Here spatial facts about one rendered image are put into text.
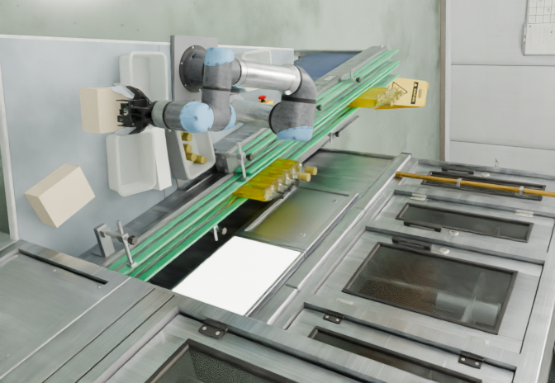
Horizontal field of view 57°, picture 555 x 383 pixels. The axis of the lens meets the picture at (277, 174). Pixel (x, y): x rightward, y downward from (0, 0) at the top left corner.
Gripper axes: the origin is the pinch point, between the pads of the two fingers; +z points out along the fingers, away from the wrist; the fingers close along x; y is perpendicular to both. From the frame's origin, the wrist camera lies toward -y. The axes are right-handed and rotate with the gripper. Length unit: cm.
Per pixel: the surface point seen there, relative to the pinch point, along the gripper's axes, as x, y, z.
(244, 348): 43, 23, -63
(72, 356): 46, 41, -33
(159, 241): 48, -20, 7
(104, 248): 47.0, -3.7, 14.7
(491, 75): 2, -679, 33
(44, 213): 31.9, 12.5, 20.6
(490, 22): -68, -660, 39
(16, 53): -15.3, 13.6, 25.6
